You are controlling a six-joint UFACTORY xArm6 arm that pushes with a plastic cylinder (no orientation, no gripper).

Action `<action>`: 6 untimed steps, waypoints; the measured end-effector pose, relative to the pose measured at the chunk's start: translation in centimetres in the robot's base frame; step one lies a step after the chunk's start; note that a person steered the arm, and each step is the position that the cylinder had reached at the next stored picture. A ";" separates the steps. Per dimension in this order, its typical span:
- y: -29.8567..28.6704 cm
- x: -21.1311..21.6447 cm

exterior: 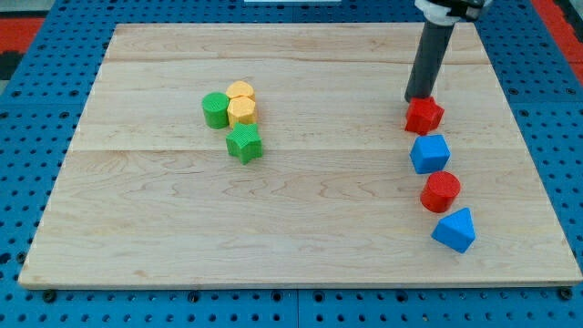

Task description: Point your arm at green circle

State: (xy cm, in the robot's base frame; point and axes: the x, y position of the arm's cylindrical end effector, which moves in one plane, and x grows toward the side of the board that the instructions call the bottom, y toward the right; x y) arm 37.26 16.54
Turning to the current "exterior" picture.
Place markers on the red star block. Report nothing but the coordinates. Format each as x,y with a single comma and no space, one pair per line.
423,115

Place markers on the blue cube block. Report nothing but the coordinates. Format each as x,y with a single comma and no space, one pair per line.
429,154

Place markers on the green star block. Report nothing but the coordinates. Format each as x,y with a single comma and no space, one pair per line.
244,142

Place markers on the blue triangle block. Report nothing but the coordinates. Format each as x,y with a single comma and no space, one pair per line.
457,230

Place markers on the yellow heart block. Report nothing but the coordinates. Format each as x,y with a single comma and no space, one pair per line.
240,89

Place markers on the light wooden board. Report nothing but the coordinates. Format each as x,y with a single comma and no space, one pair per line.
148,197

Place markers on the green cylinder block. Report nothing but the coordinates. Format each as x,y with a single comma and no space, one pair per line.
214,106

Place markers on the yellow hexagon block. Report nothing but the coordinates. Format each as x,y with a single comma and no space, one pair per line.
242,110

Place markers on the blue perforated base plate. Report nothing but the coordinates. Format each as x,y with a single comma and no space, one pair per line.
41,105

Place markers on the red cylinder block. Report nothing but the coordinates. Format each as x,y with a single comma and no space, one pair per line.
440,191

